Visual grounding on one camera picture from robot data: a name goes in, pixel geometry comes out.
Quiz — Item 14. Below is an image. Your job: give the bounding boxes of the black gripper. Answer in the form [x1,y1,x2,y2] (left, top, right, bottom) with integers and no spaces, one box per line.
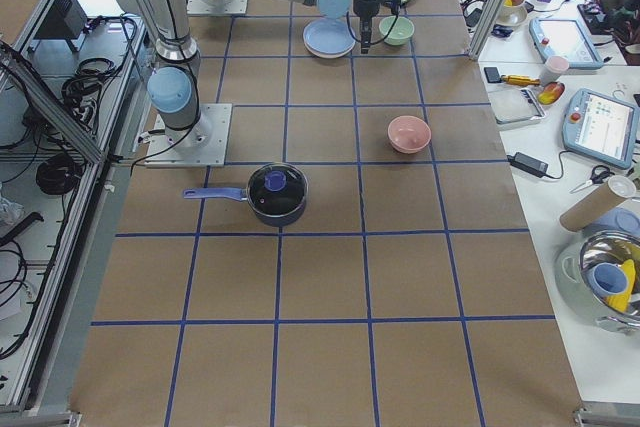
[353,0,402,53]

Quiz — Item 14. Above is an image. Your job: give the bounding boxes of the blue plate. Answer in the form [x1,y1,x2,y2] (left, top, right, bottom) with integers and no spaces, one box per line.
[303,18,355,53]

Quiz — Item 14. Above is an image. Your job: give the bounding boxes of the green bowl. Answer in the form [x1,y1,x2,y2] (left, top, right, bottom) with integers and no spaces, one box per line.
[378,16,415,46]

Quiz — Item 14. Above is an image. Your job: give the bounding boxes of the cream white plate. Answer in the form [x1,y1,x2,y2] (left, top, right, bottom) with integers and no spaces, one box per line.
[306,47,352,59]

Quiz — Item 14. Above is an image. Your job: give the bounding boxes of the pink bowl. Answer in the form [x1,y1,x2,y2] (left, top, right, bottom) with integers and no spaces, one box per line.
[387,115,432,154]

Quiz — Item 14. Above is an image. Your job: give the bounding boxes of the black smartphone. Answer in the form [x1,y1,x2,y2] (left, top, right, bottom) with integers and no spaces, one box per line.
[483,66,503,84]

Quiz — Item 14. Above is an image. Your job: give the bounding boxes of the cream bowl with toys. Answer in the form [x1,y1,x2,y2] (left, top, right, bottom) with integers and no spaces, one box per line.
[496,0,528,27]

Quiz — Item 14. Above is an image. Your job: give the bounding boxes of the digital kitchen scale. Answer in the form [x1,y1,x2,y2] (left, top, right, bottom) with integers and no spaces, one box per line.
[488,87,546,129]

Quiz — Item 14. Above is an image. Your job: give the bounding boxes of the blue saucepan with lid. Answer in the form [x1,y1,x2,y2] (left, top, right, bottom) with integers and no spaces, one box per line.
[182,163,308,227]

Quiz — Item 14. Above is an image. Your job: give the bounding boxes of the toy mango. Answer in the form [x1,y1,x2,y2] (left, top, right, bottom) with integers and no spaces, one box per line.
[537,82,565,105]

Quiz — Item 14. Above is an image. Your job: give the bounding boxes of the far teach pendant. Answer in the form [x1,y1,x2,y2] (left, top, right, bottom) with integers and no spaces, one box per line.
[528,18,604,70]

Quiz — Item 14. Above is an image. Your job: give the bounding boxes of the teach pendant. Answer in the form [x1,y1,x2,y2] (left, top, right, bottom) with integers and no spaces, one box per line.
[528,18,604,70]
[562,89,639,169]

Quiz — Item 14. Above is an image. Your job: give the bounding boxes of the black power adapter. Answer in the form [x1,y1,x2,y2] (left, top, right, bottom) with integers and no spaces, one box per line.
[507,152,548,178]

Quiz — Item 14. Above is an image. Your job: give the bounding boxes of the near teach pendant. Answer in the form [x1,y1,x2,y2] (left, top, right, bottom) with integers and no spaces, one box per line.
[562,89,639,169]

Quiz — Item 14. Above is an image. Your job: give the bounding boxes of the scissors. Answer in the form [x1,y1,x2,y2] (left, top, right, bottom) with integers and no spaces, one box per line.
[570,164,614,194]

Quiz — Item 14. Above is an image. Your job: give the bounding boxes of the cardboard tube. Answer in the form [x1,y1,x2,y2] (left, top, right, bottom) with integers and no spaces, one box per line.
[559,175,637,232]

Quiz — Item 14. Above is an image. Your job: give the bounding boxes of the grey green pot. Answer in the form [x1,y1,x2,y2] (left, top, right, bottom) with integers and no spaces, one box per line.
[554,242,617,332]

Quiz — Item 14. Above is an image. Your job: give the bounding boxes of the steel mixing bowl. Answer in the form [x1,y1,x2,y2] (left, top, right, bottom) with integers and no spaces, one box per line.
[579,231,639,335]

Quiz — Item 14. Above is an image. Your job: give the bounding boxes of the blue cup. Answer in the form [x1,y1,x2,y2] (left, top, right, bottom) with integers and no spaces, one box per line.
[590,263,627,297]

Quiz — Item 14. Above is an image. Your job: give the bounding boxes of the yellow toy corn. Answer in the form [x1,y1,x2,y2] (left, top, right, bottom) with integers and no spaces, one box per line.
[605,259,636,313]

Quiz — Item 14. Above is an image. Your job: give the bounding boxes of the aluminium frame post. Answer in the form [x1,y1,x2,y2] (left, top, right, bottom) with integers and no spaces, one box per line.
[467,0,524,62]

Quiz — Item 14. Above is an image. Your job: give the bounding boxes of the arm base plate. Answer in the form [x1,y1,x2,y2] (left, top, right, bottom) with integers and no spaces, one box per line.
[143,103,232,168]
[187,0,248,17]

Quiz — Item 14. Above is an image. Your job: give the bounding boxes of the yellow screwdriver handle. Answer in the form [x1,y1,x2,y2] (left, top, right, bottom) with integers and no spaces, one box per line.
[501,75,541,87]

